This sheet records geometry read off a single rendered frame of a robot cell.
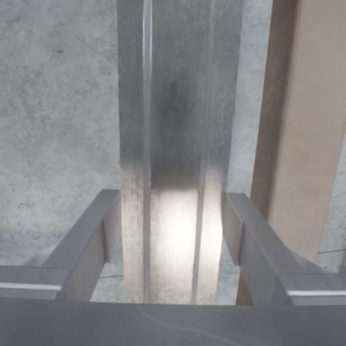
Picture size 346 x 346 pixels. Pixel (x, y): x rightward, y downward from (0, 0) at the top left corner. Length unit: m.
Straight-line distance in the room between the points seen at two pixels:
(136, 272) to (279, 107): 0.18
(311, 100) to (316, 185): 0.08
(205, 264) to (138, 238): 0.05
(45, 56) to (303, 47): 0.46
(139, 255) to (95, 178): 0.40
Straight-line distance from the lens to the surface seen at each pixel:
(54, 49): 0.57
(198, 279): 0.18
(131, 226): 0.16
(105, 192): 0.16
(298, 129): 0.24
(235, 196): 0.16
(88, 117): 0.54
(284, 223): 0.26
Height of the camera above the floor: 0.51
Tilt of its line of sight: 74 degrees down
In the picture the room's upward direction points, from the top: 179 degrees clockwise
